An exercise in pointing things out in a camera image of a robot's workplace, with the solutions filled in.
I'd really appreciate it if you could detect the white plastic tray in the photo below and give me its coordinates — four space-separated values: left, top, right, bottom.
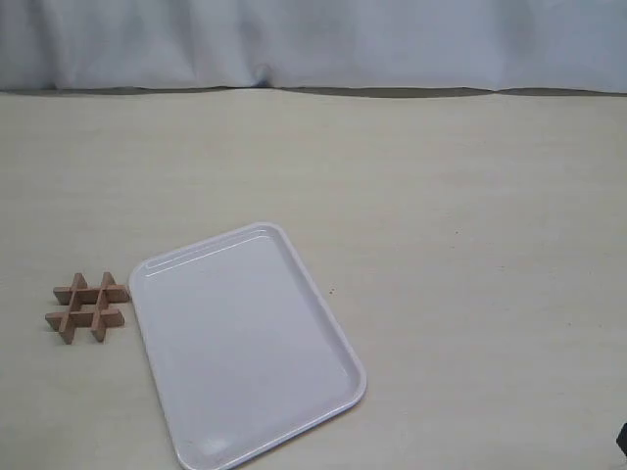
128 222 367 469

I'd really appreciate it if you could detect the wooden notched plank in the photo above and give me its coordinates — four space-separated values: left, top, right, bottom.
45 308 125 332
54 272 89 346
90 271 115 343
53 285 130 306

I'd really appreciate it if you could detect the white backdrop cloth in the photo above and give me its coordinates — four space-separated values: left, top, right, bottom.
1 1 626 93

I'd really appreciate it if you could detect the black object at edge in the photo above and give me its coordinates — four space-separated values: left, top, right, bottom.
615 423 627 456

